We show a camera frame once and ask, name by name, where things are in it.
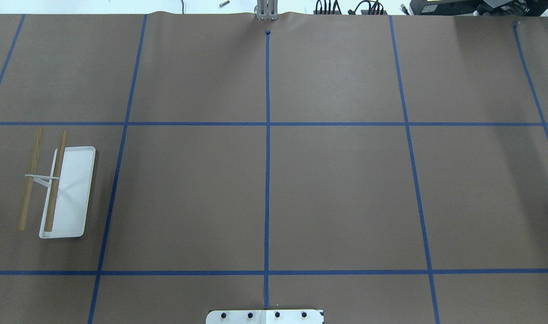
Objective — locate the white towel rack with wooden bars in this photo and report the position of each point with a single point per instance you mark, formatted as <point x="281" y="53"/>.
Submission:
<point x="68" y="189"/>

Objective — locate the black electronics box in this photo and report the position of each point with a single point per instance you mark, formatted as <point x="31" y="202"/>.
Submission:
<point x="526" y="8"/>

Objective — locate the aluminium camera mount post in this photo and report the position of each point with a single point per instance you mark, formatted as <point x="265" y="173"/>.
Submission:
<point x="267" y="10"/>

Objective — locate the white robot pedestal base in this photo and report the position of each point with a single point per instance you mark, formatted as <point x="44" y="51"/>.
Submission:
<point x="284" y="316"/>

